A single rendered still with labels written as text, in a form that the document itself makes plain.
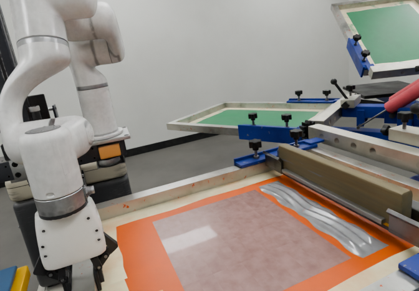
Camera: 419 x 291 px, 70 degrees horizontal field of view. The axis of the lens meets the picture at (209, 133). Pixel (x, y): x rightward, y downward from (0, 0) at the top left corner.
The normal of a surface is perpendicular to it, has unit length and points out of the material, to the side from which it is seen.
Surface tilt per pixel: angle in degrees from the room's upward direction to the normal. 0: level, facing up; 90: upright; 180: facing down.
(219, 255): 1
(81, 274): 1
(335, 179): 89
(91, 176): 90
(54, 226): 89
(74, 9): 135
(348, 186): 89
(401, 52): 32
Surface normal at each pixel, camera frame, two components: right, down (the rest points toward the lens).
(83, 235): 0.47, 0.21
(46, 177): 0.22, 0.25
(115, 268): -0.11, -0.96
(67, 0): 0.24, 0.54
